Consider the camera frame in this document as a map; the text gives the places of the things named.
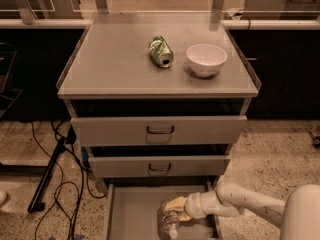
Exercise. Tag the grey drawer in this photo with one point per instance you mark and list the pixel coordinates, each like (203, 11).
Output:
(156, 166)
(134, 213)
(141, 131)

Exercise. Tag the crushed green soda can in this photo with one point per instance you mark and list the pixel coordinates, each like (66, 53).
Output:
(160, 52)

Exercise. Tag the white ceramic bowl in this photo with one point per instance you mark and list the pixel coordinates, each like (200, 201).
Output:
(205, 60)

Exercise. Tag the grey middle drawer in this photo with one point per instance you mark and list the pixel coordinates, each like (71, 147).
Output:
(156, 166)

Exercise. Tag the grey bottom drawer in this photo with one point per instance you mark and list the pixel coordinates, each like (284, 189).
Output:
(134, 213)

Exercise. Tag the black caster wheel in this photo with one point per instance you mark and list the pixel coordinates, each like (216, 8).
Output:
(315, 140)

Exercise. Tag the white counter rail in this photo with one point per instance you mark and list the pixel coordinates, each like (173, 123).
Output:
(228, 24)

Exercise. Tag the black floor stand bar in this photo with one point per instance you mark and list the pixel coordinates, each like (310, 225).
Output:
(36, 203)

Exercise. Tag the black chair frame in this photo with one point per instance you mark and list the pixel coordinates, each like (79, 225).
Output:
(8, 93)

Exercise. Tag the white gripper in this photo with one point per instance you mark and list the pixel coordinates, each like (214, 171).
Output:
(192, 204)

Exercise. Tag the grey drawer cabinet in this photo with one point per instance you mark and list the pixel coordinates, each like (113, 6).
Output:
(111, 74)

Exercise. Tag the grey top drawer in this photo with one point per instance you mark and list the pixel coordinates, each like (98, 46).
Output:
(141, 131)

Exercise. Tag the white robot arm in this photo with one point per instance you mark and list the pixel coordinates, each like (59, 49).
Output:
(298, 218)

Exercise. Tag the clear plastic water bottle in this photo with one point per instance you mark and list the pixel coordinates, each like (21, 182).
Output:
(168, 223)

